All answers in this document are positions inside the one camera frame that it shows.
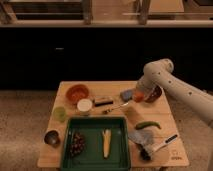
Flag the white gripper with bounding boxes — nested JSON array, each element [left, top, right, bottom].
[[136, 76, 156, 96]]

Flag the red apple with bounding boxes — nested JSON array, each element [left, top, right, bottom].
[[132, 92, 144, 103]]

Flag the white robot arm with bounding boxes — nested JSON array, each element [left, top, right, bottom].
[[133, 59, 213, 129]]

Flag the dark brown bowl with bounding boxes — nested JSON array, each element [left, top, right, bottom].
[[145, 86, 162, 103]]

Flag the blue sponge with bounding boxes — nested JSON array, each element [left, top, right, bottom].
[[120, 89, 133, 102]]

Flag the green chili pepper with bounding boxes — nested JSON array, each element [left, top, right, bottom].
[[135, 121, 161, 130]]

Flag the black brush block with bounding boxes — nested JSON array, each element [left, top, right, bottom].
[[94, 97, 113, 107]]

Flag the grey cloth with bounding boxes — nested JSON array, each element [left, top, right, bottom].
[[128, 130, 154, 146]]

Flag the wooden table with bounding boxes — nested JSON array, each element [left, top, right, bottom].
[[37, 81, 189, 168]]

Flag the white cup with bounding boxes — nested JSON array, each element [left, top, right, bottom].
[[77, 99, 93, 113]]

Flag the yellow corn cob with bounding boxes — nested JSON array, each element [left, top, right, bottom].
[[102, 129, 111, 158]]

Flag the orange bowl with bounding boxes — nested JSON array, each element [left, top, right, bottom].
[[66, 84, 89, 105]]

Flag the green tray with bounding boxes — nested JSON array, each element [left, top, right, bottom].
[[60, 117, 131, 171]]

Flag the green cup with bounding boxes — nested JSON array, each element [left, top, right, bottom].
[[53, 107, 66, 122]]

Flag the purple grapes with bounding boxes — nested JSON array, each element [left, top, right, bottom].
[[70, 132, 85, 157]]

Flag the metal cup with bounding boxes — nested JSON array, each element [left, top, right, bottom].
[[44, 130, 60, 146]]

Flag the white handled knife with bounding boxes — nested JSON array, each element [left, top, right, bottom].
[[140, 134, 178, 161]]

